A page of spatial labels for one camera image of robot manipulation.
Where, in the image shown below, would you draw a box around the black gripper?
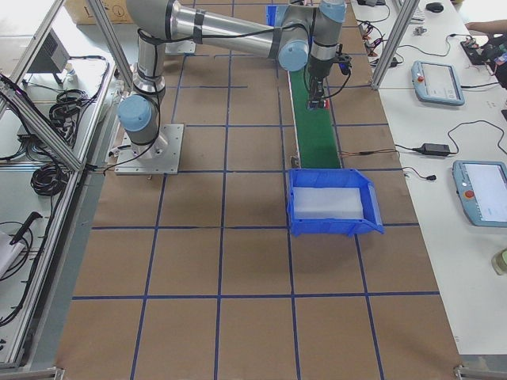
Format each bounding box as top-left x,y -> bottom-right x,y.
307,55 -> 352,109

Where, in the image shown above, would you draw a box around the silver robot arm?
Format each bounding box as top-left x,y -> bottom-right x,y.
126,1 -> 352,108

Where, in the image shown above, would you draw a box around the green conveyor belt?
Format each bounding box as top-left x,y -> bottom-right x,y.
288,70 -> 341,169

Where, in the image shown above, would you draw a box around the blue bin left side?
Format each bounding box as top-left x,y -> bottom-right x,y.
265,5 -> 288,27

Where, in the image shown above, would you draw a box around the blue bin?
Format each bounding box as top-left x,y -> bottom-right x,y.
265,5 -> 288,27
288,169 -> 384,237

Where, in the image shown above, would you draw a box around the blue bin right side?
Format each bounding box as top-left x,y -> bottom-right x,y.
288,169 -> 384,237

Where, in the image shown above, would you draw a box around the white foam pad right bin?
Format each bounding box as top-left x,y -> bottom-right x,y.
293,187 -> 364,219

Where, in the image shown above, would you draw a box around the upper teach pendant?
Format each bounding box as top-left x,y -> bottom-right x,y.
411,60 -> 465,106

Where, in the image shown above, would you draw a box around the teach pendant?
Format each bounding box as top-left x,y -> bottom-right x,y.
411,60 -> 465,106
452,160 -> 506,228

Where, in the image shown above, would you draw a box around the black power brick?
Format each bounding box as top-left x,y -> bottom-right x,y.
413,142 -> 452,157

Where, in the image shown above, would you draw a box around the black computer mouse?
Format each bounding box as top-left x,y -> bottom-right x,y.
425,2 -> 444,13

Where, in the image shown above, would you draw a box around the lower teach pendant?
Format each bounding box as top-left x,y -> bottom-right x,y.
452,160 -> 506,228

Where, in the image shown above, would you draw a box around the cardboard box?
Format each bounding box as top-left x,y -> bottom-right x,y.
65,0 -> 132,25

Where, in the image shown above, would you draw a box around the grey control box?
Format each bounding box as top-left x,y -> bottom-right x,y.
28,28 -> 70,74

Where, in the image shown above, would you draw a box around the red black wire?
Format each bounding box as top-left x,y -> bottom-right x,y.
339,148 -> 401,159

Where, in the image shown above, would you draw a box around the aluminium frame upright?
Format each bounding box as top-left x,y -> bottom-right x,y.
371,0 -> 418,90

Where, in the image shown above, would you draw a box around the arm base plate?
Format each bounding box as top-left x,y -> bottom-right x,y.
113,123 -> 185,175
165,40 -> 196,56

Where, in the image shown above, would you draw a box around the aluminium frame cage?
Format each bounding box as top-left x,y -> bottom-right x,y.
1,1 -> 132,373

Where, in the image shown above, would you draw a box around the coiled black cables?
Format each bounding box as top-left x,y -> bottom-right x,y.
31,89 -> 100,197

